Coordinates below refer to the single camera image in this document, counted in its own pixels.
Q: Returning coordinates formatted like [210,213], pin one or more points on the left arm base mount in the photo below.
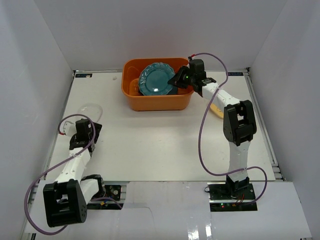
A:
[115,192]

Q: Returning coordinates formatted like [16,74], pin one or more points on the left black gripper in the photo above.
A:
[96,131]

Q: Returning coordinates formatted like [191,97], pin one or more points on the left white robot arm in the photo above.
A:
[66,199]

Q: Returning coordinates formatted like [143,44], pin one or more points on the left blue corner label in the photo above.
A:
[83,75]

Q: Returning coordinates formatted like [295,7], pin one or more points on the teal scalloped round plate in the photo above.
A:
[153,80]

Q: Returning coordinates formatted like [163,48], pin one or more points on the right blue corner label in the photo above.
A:
[235,74]

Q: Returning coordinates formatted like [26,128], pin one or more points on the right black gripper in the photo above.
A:
[177,80]

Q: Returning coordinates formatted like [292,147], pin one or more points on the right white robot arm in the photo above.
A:
[239,123]

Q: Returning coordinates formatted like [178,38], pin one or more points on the small yellow square dish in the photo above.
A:
[216,111]

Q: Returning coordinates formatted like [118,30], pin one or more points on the orange plastic bin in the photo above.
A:
[138,102]

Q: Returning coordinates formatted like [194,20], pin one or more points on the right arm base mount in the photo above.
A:
[221,199]

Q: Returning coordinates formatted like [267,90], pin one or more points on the blue corner label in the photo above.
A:
[235,74]
[83,75]

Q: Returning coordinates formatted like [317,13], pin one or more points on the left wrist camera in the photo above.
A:
[69,128]

